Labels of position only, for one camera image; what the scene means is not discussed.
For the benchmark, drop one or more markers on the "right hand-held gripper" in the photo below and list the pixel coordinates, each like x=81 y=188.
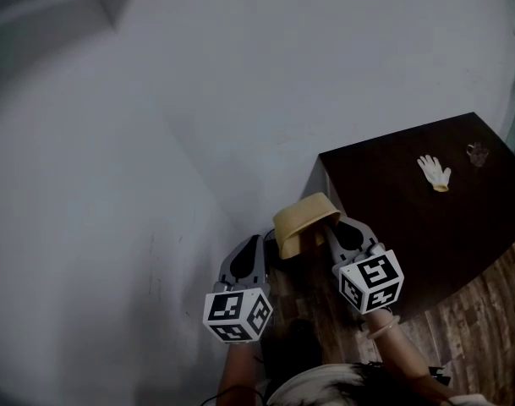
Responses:
x=373 y=281

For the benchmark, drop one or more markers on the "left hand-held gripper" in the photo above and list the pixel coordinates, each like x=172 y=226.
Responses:
x=236 y=311

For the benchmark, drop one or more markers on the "yellow plastic bowl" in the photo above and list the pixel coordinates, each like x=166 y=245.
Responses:
x=295 y=222

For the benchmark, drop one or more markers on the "person's right forearm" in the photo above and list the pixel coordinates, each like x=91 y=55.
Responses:
x=403 y=355

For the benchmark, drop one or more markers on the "person's left forearm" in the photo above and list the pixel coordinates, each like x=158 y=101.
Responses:
x=238 y=370

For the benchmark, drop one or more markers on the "dark wooden table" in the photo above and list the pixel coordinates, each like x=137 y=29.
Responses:
x=409 y=235

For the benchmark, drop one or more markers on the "person's dark trouser leg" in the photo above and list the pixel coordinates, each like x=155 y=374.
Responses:
x=291 y=347

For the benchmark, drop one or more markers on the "white work glove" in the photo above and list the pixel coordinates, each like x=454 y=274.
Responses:
x=434 y=173

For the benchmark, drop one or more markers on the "person's white shirt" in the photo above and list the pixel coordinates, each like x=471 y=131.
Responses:
x=308 y=389

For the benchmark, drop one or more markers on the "clear glass cup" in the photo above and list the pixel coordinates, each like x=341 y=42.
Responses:
x=478 y=155

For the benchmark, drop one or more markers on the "small black object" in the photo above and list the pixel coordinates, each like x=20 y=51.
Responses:
x=439 y=375

